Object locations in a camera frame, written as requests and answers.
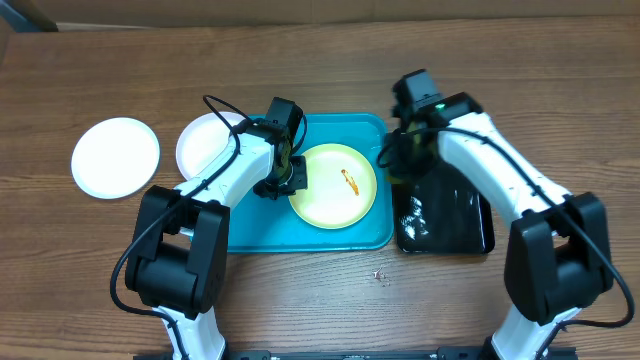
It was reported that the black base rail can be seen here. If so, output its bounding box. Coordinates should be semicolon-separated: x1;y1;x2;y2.
132;345;579;360

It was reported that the yellow plate with sauce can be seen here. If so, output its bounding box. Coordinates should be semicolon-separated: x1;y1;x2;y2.
289;143;378;230

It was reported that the small debris on table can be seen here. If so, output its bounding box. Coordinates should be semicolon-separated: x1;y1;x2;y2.
372;267;391;287

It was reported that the teal plastic tray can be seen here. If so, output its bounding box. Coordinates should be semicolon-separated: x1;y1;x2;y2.
228;113;394;254

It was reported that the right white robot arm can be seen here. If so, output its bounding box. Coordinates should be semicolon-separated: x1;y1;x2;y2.
378;90;617;359

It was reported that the dark object at corner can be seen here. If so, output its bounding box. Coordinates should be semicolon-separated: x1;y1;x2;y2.
1;0;58;33

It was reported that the clean white plate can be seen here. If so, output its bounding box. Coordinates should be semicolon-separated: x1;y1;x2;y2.
175;113;230;180

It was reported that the white plate with sauce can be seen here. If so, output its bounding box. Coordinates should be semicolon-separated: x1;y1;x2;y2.
71;117;161;200

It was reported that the black plastic tray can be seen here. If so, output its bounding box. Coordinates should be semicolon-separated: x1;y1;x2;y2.
391;158;495;255

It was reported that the green yellow sponge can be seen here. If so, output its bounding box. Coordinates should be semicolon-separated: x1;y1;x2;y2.
383;128;424;183

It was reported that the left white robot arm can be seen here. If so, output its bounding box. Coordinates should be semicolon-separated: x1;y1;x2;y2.
110;119;307;359

